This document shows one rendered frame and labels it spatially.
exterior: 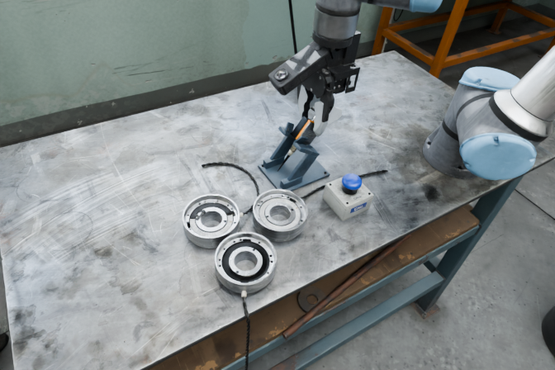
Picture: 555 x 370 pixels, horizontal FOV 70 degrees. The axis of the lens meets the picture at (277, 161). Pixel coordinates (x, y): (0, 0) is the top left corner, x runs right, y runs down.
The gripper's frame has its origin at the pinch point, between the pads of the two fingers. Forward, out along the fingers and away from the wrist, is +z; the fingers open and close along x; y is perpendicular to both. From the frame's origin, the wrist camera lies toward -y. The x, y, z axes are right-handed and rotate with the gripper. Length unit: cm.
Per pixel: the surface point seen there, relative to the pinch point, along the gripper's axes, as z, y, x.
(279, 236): 9.4, -15.9, -15.3
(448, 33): 46, 164, 81
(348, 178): 4.5, 1.1, -12.9
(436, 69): 69, 164, 81
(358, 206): 8.9, 1.7, -16.9
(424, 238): 37, 32, -19
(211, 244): 9.5, -27.3, -10.8
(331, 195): 8.6, -1.6, -12.1
